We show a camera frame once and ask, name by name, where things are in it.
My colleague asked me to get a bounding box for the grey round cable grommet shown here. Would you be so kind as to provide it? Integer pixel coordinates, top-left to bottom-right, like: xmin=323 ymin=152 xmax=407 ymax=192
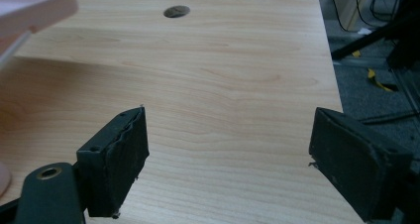
xmin=162 ymin=5 xmax=191 ymax=19

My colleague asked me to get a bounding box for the black tripod stand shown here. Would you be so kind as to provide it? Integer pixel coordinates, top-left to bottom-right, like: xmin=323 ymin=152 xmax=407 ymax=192
xmin=331 ymin=0 xmax=420 ymax=70

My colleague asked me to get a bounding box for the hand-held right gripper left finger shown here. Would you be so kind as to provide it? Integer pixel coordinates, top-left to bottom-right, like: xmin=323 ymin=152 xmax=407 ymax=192
xmin=75 ymin=106 xmax=151 ymax=218

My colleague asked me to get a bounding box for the yellow floor tape strip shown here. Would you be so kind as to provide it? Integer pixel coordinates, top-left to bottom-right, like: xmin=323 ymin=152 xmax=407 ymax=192
xmin=367 ymin=68 xmax=396 ymax=93

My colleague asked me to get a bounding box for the black cable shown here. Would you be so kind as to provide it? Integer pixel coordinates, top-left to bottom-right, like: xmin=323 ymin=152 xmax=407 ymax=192
xmin=354 ymin=0 xmax=379 ymax=29
xmin=330 ymin=0 xmax=352 ymax=33

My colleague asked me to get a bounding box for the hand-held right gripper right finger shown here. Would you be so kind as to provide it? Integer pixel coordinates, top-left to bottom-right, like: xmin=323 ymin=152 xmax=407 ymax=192
xmin=308 ymin=107 xmax=414 ymax=223

